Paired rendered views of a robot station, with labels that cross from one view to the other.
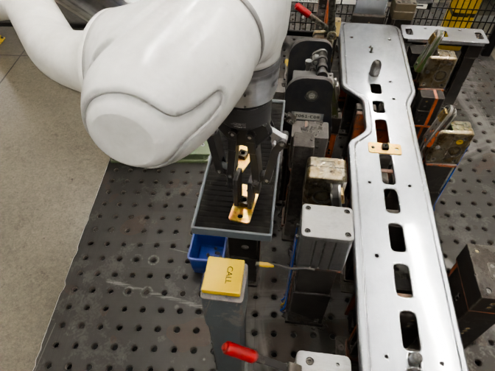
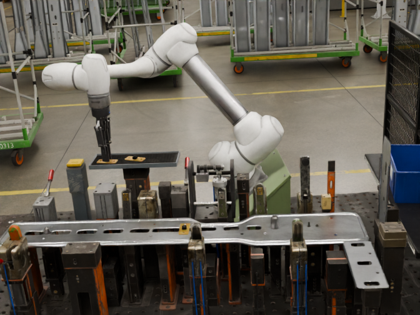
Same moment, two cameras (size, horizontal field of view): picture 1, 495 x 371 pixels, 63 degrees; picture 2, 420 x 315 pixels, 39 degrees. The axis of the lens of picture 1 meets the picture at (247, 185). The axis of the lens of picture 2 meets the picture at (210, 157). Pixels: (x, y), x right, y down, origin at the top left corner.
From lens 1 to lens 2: 2.48 m
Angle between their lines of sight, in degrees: 72
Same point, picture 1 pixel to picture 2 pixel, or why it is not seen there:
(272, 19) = (78, 77)
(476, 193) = not seen: outside the picture
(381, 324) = (65, 225)
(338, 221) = (103, 189)
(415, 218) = (124, 236)
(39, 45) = not seen: hidden behind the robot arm
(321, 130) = (177, 191)
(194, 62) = (50, 69)
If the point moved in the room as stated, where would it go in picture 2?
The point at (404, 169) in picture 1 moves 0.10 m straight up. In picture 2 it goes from (164, 234) to (162, 210)
